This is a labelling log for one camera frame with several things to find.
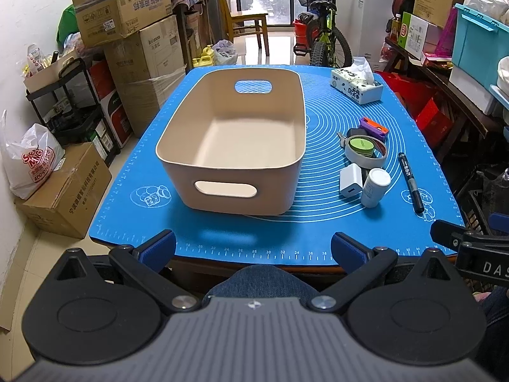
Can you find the black marker pen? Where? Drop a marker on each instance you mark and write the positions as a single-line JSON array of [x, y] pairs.
[[417, 202]]

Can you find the purple orange utility knife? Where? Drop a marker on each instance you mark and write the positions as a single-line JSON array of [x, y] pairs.
[[374, 129]]

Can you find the wooden chair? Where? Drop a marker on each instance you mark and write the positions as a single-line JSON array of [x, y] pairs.
[[244, 23]]

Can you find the beige plastic storage bin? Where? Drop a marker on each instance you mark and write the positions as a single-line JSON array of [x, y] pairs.
[[236, 142]]

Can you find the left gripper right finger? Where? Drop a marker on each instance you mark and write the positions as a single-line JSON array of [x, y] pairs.
[[365, 268]]

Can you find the white red plastic bag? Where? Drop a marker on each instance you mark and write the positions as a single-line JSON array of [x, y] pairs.
[[29, 162]]

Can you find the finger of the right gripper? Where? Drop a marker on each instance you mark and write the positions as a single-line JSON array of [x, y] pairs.
[[450, 235], [499, 222]]

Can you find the white pill bottle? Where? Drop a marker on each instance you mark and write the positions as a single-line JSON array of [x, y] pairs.
[[377, 182]]

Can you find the white tissue box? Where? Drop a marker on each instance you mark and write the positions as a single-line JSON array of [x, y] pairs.
[[357, 82]]

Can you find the teal plastic storage crate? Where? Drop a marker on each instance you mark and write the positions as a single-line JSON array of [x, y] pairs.
[[480, 43]]

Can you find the white refrigerator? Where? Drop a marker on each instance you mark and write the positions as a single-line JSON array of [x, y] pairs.
[[363, 24]]

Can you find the yellow oil jug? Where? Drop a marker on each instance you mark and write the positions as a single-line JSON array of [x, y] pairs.
[[206, 58]]

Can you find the black metal shelf rack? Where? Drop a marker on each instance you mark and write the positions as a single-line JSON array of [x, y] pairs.
[[70, 122]]

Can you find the green white product box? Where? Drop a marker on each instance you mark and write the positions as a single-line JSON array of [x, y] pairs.
[[413, 33]]

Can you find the cardboard box on floor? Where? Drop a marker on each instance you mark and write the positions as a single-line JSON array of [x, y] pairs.
[[66, 203]]

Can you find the stacked cardboard boxes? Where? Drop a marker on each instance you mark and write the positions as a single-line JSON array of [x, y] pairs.
[[146, 68]]

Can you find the white charger adapter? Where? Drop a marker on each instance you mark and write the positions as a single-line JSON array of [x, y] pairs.
[[350, 180]]

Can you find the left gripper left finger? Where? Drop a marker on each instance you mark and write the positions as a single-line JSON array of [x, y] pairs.
[[141, 266]]

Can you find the white tape roll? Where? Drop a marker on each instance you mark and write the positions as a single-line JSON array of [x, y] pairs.
[[378, 159]]

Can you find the green black bicycle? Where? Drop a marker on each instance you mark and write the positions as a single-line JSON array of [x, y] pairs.
[[317, 36]]

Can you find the red white appliance box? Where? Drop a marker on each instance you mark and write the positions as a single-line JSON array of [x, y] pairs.
[[111, 103]]

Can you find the open cardboard box top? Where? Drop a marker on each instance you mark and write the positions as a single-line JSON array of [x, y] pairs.
[[103, 21]]

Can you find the blue silicone baking mat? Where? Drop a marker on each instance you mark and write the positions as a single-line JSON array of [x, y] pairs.
[[142, 200]]

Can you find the silver key with ring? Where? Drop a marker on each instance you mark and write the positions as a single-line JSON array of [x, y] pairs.
[[343, 139]]

